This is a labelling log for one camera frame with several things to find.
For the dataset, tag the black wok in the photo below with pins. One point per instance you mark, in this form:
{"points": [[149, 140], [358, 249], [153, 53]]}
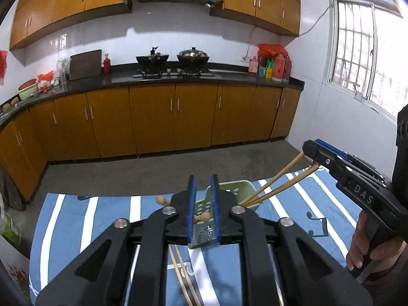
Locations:
{"points": [[152, 60]]}

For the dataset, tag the yellow green seasoning box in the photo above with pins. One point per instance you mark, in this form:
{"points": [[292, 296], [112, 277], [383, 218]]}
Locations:
{"points": [[266, 70]]}

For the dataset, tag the brown potato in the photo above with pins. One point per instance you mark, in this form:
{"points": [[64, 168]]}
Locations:
{"points": [[5, 106], [14, 101]]}

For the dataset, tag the clear glass jars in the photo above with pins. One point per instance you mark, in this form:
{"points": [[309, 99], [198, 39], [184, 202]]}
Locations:
{"points": [[63, 70]]}

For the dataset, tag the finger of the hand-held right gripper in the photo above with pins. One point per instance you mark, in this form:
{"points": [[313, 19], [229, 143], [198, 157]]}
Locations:
{"points": [[322, 156], [338, 153]]}

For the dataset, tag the dark wooden cutting board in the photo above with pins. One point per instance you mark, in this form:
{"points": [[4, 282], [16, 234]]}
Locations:
{"points": [[85, 65]]}

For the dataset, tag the blue white striped tablecloth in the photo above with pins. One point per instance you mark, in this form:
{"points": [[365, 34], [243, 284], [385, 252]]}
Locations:
{"points": [[95, 223]]}

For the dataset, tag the wooden upper cabinet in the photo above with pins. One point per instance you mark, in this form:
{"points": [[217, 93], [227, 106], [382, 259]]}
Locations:
{"points": [[70, 3], [264, 0]]}

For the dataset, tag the green basin with red lid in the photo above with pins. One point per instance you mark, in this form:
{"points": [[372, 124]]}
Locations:
{"points": [[27, 92]]}

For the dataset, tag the black gas stove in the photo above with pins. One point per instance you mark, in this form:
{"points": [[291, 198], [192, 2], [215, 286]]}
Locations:
{"points": [[172, 74]]}

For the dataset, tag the red oil jug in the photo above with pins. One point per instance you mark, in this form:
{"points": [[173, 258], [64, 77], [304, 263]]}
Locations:
{"points": [[287, 68], [278, 68]]}

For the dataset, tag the wooden lower cabinets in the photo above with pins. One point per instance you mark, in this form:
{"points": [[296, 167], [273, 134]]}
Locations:
{"points": [[153, 118]]}

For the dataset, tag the lidded wok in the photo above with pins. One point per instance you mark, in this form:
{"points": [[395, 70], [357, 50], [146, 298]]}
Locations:
{"points": [[193, 55]]}

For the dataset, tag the orange plastic bag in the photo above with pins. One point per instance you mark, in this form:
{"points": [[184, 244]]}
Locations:
{"points": [[45, 79]]}

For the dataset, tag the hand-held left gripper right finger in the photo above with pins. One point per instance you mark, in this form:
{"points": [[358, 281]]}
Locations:
{"points": [[215, 204]]}

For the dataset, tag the black kitchen countertop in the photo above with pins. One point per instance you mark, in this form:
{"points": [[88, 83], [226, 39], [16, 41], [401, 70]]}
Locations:
{"points": [[229, 72]]}

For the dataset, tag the hanging red plastic bag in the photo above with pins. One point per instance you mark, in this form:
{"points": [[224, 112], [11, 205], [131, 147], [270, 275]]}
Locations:
{"points": [[2, 63]]}

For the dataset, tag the green perforated utensil holder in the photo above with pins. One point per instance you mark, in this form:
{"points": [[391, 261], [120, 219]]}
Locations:
{"points": [[242, 187]]}

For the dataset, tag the person's right hand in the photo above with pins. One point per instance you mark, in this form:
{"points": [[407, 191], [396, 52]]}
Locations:
{"points": [[357, 239]]}

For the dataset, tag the crumpled red plastic bag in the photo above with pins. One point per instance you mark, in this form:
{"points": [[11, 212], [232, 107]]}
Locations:
{"points": [[271, 51]]}

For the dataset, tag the barred window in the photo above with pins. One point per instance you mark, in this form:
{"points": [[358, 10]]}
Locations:
{"points": [[357, 44]]}

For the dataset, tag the pink bottle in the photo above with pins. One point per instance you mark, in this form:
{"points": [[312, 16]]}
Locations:
{"points": [[253, 67]]}

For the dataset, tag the small red bottle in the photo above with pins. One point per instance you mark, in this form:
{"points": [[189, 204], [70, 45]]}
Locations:
{"points": [[106, 67]]}

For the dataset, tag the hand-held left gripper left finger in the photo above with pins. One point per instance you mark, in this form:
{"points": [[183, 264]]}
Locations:
{"points": [[191, 204]]}

